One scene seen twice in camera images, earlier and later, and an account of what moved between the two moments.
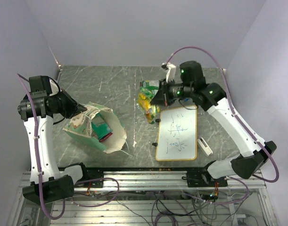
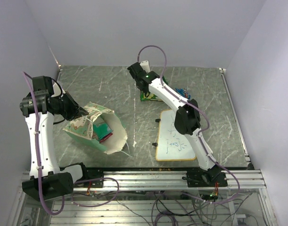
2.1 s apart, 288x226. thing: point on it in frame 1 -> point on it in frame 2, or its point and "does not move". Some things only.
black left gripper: (74, 108) does not move
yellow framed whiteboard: (176, 137) does not move
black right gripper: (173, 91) -> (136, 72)
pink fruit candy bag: (105, 137) does not move
